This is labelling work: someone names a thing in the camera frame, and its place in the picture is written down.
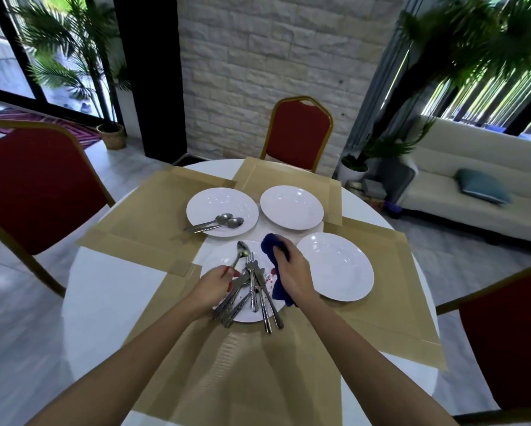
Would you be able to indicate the person's left hand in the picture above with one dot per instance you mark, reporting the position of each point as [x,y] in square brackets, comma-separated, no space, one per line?
[212,288]

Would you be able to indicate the person's right hand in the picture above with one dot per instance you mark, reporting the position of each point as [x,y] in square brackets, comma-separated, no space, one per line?
[296,275]

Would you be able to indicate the person's right fingers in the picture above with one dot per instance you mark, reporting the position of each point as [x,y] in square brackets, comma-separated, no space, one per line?
[284,248]

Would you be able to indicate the person's left fingers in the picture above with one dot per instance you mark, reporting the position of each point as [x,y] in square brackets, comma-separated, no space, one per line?
[229,274]

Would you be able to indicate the dark blue cloth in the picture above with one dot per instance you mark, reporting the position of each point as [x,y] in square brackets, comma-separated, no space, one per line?
[269,246]

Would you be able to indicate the silver spoon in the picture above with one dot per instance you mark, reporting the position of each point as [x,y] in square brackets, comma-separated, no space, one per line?
[235,223]
[223,217]
[242,249]

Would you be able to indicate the person's right forearm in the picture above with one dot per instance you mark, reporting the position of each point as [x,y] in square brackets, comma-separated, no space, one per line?
[363,363]

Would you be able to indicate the person's left forearm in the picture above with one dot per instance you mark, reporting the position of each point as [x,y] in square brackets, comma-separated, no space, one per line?
[128,368]

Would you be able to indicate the white plate with red stains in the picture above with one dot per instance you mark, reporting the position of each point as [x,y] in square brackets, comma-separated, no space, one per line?
[218,257]

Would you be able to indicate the silver fork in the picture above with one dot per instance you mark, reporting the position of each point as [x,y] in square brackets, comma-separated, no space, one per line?
[252,279]

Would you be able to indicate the silver table knife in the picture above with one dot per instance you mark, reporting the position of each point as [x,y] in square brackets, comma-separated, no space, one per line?
[272,308]
[265,317]

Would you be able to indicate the beige woven placemat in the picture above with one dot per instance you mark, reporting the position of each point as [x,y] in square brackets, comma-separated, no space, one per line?
[256,177]
[394,306]
[145,217]
[247,372]

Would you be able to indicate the white plant pot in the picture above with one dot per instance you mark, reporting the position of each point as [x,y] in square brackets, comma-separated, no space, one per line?
[352,170]

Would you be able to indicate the woven basket plant pot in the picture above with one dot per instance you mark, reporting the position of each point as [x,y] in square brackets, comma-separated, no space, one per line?
[112,136]

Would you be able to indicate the grey curtain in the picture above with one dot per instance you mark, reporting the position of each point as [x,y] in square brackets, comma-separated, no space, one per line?
[383,70]

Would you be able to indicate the cream sofa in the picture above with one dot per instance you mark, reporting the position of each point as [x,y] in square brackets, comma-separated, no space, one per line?
[460,146]

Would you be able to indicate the blue-grey cushion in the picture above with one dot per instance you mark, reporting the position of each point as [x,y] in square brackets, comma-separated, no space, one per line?
[482,185]

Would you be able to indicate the pink striped rug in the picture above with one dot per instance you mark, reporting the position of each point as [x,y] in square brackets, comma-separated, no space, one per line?
[39,121]

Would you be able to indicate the black framed window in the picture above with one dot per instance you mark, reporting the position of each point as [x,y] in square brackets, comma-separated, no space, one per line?
[505,106]

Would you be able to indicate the tall green palm plant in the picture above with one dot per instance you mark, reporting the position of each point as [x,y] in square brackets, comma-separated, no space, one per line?
[465,35]

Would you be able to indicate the black framed glass door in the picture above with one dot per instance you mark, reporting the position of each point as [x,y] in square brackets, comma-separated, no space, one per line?
[8,62]

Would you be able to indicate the red chair with gold frame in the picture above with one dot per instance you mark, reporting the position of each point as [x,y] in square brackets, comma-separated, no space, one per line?
[297,130]
[509,341]
[34,190]

